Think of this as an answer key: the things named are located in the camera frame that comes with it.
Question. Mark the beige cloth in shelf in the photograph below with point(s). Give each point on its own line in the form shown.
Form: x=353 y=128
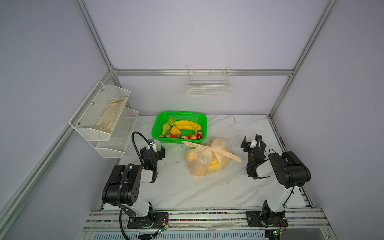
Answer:
x=110 y=115

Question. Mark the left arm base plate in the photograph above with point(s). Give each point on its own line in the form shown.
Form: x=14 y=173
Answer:
x=152 y=221

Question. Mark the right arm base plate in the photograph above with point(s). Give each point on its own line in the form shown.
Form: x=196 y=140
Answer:
x=266 y=219

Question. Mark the green fake pear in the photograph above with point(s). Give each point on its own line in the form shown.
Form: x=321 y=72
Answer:
x=166 y=128
x=171 y=122

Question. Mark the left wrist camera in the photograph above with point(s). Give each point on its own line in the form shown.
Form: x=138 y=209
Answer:
x=152 y=145

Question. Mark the orange fake fruit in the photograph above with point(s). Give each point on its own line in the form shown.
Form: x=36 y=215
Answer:
x=176 y=131

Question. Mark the white mesh shelf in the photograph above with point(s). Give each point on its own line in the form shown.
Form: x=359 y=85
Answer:
x=116 y=146
x=96 y=119

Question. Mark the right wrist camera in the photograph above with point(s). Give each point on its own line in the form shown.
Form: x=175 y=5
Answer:
x=256 y=141

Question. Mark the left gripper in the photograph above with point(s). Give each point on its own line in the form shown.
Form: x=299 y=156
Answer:
x=160 y=154

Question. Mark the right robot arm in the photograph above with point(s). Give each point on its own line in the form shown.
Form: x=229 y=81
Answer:
x=290 y=172

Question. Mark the aluminium mounting rail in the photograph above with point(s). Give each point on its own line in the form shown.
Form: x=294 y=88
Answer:
x=211 y=220

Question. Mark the red fake apple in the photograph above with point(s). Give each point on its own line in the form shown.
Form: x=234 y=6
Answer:
x=199 y=135

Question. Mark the lower white mesh shelf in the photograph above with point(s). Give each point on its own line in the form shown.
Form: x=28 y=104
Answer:
x=116 y=146

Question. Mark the green plastic basket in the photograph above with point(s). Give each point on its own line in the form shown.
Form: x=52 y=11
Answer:
x=163 y=117

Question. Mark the upper white mesh shelf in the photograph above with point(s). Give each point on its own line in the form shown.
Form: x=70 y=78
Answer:
x=96 y=119

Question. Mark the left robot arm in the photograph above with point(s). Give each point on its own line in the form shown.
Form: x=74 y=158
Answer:
x=123 y=185

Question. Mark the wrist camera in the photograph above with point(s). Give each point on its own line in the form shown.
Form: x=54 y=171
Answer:
x=256 y=141
x=152 y=145

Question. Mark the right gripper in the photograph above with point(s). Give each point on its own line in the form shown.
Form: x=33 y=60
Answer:
x=247 y=145

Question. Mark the white wire wall basket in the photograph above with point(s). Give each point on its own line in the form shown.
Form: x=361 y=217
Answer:
x=208 y=80

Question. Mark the red fake strawberry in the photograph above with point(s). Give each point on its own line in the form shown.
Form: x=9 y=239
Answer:
x=171 y=136

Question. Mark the banana print plastic bag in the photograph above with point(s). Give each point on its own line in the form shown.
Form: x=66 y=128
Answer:
x=209 y=159

